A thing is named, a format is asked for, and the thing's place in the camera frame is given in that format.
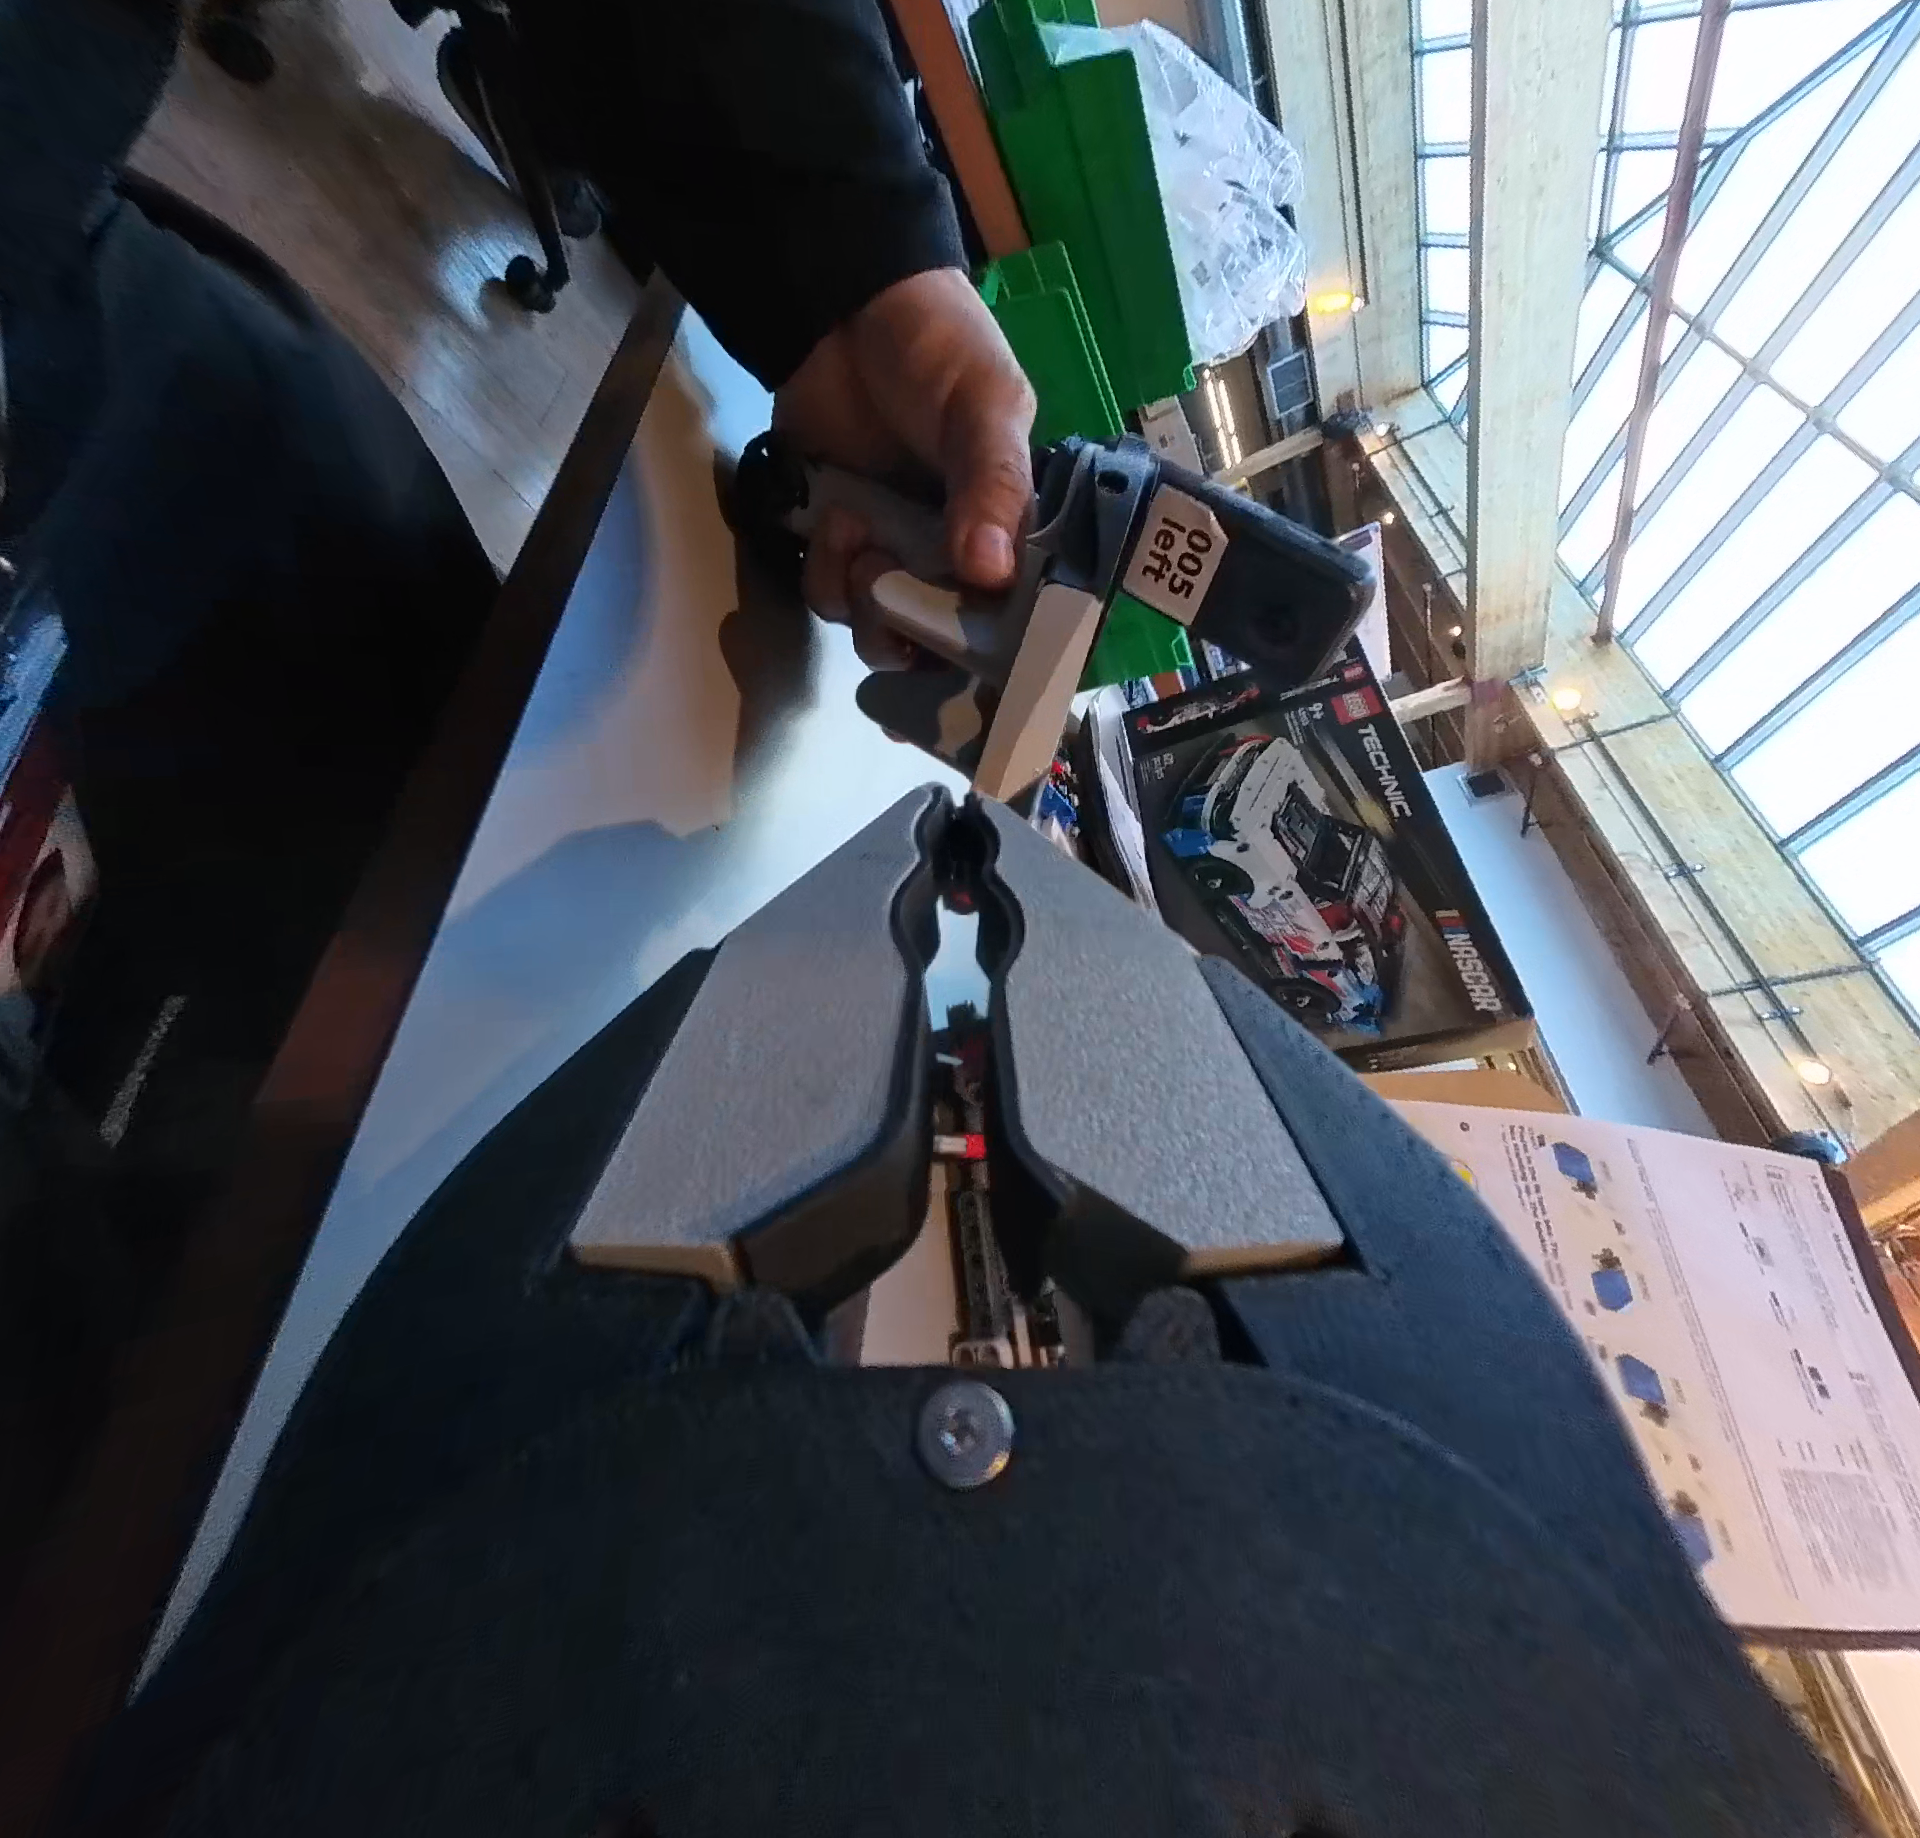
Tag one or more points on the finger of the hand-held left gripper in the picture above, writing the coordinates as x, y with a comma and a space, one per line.
1051, 684

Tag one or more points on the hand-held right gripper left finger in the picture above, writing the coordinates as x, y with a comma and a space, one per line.
751, 1103

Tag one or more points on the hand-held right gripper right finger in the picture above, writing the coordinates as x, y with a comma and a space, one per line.
1156, 1103

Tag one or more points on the toy brick car assembly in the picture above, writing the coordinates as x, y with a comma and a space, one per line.
976, 1194

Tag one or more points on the person's left forearm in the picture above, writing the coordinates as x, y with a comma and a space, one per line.
720, 98

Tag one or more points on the grey desk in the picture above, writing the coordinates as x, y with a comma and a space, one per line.
645, 759

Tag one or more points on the person's left hand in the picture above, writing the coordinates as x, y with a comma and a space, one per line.
931, 384

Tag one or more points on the black toy set box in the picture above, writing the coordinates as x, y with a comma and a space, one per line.
1321, 864

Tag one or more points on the clear plastic bags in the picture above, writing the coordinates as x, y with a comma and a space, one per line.
1215, 190

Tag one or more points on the brick building instruction sheet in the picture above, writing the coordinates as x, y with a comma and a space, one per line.
1696, 1344

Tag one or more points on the black office chair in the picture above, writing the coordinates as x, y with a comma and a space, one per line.
481, 98

